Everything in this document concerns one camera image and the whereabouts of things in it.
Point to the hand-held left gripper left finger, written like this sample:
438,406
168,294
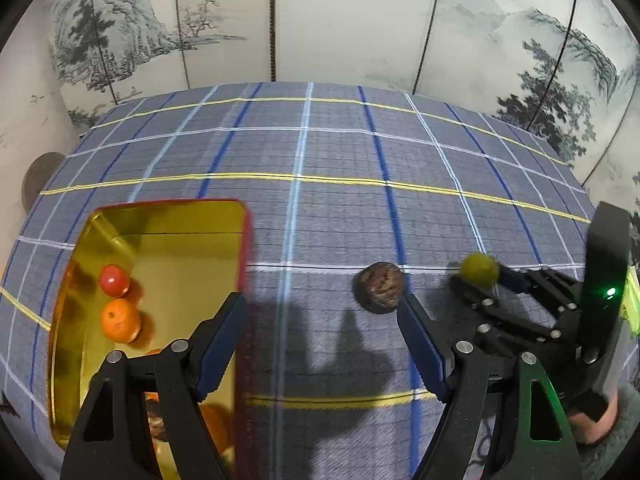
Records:
220,355

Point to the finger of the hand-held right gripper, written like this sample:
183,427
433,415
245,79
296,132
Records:
505,320
550,291

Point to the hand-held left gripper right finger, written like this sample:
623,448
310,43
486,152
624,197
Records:
425,352

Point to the green tomato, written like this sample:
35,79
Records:
479,270

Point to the dark brown water chestnut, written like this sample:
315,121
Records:
380,287
157,428

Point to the red tin box gold inside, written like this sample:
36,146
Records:
185,260

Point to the small orange mandarin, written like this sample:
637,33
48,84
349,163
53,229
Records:
120,321

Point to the red tomato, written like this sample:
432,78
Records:
114,280

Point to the person's right forearm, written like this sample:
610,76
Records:
627,435

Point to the green tissue packet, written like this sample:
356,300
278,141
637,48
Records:
633,305

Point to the blue plaid tablecloth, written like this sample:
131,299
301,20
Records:
340,160

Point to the round brown stool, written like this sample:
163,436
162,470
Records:
40,177

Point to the landscape painted folding screen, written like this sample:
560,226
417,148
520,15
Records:
350,15

